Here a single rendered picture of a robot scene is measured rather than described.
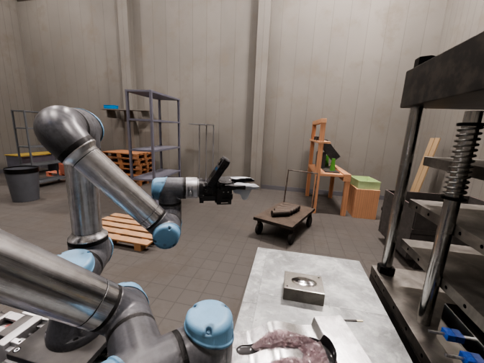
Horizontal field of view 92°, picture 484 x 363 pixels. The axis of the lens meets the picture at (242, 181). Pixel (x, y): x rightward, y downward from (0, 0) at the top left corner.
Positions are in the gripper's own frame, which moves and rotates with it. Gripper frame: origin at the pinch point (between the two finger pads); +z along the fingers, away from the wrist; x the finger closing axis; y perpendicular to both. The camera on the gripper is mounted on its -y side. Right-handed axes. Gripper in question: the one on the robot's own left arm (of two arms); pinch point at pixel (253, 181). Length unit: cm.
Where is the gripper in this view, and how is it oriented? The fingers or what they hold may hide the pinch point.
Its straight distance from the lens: 86.7
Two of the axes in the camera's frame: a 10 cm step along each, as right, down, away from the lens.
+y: -0.7, 9.4, 3.4
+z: 9.7, -0.1, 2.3
